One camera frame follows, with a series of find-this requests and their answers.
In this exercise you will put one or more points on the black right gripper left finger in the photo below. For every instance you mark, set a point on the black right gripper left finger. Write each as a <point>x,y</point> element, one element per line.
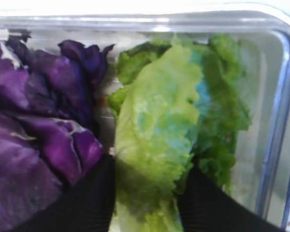
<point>87,207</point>

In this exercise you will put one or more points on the purple cabbage leaves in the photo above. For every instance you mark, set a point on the purple cabbage leaves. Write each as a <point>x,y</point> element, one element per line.
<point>48,125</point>

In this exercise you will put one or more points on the clear plastic container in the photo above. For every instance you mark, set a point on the clear plastic container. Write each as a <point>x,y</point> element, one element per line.
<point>261,177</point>

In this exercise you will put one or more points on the green lettuce leaf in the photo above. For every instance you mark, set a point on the green lettuce leaf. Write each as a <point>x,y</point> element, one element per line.
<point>178,108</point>

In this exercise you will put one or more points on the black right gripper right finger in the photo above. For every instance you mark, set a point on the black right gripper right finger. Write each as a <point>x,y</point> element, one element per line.
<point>204,207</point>

